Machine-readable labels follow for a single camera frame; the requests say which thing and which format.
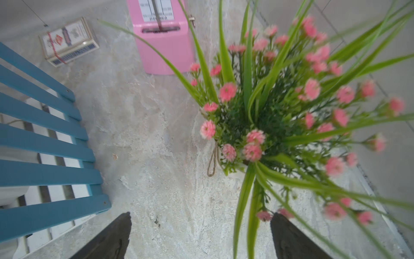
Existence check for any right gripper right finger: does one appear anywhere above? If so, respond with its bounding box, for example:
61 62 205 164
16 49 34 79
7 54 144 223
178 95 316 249
270 213 332 259

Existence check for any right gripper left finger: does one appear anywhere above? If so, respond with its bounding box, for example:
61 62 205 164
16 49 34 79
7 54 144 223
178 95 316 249
71 212 132 259

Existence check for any blue white wooden rack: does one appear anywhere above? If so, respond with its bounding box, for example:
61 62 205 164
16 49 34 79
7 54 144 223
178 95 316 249
1 45 111 259

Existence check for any pink flower pot corner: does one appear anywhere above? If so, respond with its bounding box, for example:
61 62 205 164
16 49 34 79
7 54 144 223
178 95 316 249
98 0 414 259

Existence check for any small playing card box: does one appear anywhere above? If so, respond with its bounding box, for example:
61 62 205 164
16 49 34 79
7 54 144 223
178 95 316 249
39 17 100 68

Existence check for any pink metronome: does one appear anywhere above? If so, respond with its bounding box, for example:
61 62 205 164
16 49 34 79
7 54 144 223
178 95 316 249
127 0 195 75

